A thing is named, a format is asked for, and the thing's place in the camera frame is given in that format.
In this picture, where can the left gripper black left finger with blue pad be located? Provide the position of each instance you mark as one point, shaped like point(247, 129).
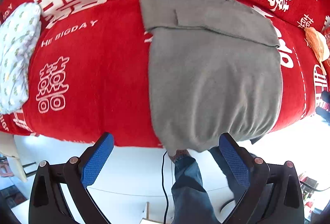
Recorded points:
point(47, 201)

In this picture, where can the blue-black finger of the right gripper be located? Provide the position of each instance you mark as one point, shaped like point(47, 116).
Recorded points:
point(323, 110)

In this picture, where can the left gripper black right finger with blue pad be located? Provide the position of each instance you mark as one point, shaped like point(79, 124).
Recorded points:
point(272, 192)

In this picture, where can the grey knit sweater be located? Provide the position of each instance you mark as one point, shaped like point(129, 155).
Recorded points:
point(214, 68)

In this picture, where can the orange cloth item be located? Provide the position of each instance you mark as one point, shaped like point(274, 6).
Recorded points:
point(318, 44)

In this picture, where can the person's legs in jeans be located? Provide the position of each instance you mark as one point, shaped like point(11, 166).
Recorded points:
point(191, 201)

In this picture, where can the red blanket with white characters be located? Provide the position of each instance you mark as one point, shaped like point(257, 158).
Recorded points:
point(88, 75)

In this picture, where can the white floral pillow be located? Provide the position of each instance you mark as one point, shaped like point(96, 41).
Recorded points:
point(19, 35)

